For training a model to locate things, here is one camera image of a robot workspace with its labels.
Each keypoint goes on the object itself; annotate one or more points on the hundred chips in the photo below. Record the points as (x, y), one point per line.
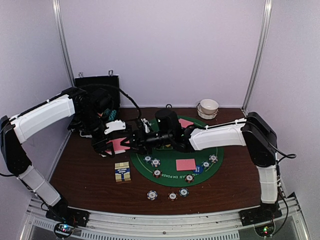
(189, 178)
(157, 173)

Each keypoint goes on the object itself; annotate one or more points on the black poker case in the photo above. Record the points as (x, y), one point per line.
(101, 86)

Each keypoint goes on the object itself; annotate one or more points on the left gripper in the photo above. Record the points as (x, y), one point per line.
(99, 147)

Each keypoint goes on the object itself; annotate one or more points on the left aluminium post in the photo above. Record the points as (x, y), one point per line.
(63, 43)

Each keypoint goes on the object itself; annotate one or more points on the red-backed card deck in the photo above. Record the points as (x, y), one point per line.
(118, 148)

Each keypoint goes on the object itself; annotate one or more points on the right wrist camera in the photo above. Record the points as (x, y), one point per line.
(168, 122)

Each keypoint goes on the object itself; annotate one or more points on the round green poker mat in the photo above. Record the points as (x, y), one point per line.
(170, 176)

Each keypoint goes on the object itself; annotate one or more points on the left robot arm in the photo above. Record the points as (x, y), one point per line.
(14, 131)

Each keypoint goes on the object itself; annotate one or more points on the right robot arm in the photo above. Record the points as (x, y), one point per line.
(251, 132)

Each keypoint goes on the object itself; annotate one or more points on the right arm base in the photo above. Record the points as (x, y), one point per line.
(258, 215)

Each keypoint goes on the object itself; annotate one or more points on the blue green fifty chip stack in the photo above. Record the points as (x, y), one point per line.
(183, 192)

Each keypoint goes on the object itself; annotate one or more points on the blue peach ten chip stack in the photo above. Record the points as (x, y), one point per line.
(152, 195)

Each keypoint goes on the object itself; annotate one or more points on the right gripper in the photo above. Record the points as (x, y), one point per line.
(140, 141)

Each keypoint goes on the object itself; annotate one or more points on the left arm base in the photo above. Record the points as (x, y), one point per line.
(74, 217)

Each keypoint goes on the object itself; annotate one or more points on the ten chips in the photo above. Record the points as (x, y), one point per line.
(213, 158)
(155, 163)

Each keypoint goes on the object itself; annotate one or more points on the right aluminium post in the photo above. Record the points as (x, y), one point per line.
(264, 30)

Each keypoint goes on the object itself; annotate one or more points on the gold blue card box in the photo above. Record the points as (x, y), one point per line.
(122, 172)

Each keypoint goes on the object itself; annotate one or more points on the brown hundred chip stack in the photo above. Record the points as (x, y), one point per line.
(172, 196)

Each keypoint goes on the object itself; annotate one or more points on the aluminium post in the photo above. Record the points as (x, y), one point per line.
(63, 43)
(264, 30)

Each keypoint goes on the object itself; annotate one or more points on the fifty chips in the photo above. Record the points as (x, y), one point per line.
(148, 159)
(205, 164)

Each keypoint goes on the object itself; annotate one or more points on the upper white bowl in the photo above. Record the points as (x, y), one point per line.
(208, 106)

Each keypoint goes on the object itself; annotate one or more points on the blue small blind button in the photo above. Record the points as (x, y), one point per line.
(198, 170)

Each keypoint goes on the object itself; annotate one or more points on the dealt red card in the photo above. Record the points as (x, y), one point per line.
(185, 123)
(185, 164)

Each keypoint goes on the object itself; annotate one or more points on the teal chips in case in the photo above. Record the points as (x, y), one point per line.
(111, 114)

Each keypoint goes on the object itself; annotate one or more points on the white bowl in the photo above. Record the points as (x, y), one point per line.
(205, 116)
(208, 106)

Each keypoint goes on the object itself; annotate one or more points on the lower white bowl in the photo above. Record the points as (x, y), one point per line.
(205, 116)

